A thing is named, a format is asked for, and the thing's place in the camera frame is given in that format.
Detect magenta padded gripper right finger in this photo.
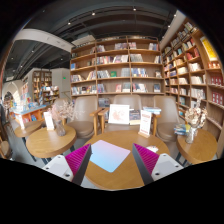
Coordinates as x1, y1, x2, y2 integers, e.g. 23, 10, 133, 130
131, 143, 185, 186

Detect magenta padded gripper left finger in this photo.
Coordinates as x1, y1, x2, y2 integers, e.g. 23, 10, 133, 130
41, 143, 93, 186

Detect round wooden centre table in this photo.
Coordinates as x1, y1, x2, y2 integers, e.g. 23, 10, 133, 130
85, 130, 170, 190

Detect round wooden left table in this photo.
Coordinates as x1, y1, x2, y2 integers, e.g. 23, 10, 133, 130
26, 125, 77, 158

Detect beige armchair left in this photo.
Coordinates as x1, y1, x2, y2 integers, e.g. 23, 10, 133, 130
68, 96, 100, 139

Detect red white sign stand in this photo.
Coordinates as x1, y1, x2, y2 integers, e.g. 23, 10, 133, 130
139, 110, 152, 138

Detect books stack near right table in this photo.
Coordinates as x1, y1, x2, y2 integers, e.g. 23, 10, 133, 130
174, 124, 187, 135

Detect dark book on chair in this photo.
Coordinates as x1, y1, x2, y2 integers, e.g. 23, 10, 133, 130
129, 110, 141, 125

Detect stack of books on armrest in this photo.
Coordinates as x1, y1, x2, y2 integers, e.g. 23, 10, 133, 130
143, 106, 161, 115

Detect glass vase dried flowers left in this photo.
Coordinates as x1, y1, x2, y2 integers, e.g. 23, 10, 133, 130
48, 101, 77, 136

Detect glass vase dried flowers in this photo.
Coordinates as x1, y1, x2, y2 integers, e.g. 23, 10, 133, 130
48, 101, 77, 136
185, 91, 208, 144

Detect white card sign left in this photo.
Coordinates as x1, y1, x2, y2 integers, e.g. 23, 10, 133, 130
44, 112, 54, 130

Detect white pink picture board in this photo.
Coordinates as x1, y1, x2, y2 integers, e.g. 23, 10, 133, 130
108, 104, 130, 124

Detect beige armchair right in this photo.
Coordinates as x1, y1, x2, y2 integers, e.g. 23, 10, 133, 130
154, 96, 180, 142

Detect round wooden right table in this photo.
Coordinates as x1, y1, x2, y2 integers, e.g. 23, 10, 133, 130
176, 129, 217, 164

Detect small round wooden far-left table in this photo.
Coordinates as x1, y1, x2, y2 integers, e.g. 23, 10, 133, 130
14, 121, 42, 138

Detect glass vase dried flowers right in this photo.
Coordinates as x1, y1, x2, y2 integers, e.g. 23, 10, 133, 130
185, 91, 208, 144

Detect orange book display counter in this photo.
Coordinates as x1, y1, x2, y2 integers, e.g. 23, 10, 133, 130
11, 103, 48, 123

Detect distant wooden bookshelf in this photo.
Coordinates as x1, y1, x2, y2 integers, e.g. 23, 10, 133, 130
23, 68, 59, 106

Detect large wooden back bookshelf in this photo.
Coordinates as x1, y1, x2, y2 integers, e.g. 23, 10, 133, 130
70, 36, 165, 105

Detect wooden right wall bookshelf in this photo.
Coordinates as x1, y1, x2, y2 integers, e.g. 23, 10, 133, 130
160, 19, 224, 158

